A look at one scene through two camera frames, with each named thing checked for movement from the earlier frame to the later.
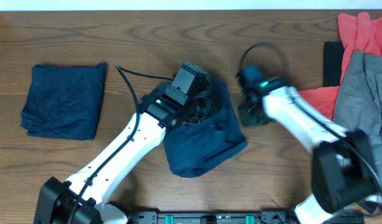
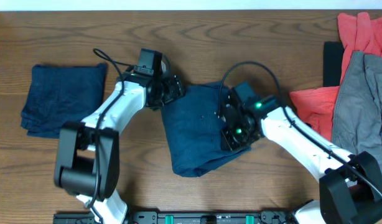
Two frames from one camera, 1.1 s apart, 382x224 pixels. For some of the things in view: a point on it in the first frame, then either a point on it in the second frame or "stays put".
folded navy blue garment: x=64 y=102 stays put
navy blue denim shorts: x=193 y=149 stays put
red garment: x=359 y=32 stays put
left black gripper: x=206 y=94 to x=174 y=87
